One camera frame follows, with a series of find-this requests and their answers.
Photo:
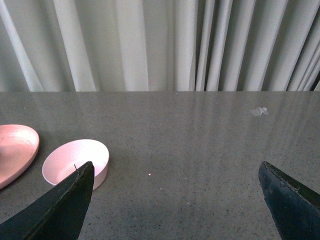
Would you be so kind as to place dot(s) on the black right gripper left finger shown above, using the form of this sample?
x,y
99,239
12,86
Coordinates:
x,y
57,215

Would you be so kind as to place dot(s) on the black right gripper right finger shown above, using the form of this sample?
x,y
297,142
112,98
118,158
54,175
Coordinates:
x,y
295,208

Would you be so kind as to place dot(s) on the light pink bowl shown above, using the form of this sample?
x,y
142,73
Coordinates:
x,y
70,156

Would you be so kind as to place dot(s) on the pink plate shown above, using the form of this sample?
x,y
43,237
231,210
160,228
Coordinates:
x,y
19,145

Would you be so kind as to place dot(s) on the crumpled clear tape piece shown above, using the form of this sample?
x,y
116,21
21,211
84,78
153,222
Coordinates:
x,y
259,111

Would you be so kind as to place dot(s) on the white curtain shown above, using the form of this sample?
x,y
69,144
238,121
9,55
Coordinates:
x,y
159,45

